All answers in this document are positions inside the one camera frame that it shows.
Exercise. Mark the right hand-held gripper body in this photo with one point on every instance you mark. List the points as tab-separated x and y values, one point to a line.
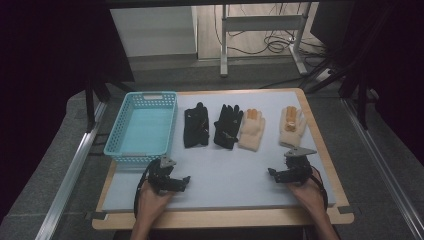
298	165

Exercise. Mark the black stand legs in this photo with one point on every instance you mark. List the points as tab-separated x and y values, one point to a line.
95	96
353	83

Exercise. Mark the white metal stand frame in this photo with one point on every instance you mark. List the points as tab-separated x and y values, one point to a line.
260	23

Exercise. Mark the light blue plastic basket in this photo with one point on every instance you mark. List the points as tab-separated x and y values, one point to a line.
146	128

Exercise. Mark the white foam mat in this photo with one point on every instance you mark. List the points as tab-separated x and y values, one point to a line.
226	173

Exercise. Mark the cream fuzzy glove orange fingers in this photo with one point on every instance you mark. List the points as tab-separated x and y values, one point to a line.
292	131
250	131

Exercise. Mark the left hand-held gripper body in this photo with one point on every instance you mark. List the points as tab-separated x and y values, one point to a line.
161	176

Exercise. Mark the person's left hand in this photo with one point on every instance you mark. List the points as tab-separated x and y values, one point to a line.
151	201

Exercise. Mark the white cabinet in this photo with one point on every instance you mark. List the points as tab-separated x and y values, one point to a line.
153	31

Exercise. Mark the aluminium rail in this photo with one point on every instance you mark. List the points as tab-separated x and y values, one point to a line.
71	170
380	163

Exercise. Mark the person's right hand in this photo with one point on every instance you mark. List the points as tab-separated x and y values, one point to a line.
308	196

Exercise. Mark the black glove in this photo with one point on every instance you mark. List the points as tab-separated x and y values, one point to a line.
196	126
228	126

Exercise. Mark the dark curtain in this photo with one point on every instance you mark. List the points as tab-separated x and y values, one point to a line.
50	66
393	66

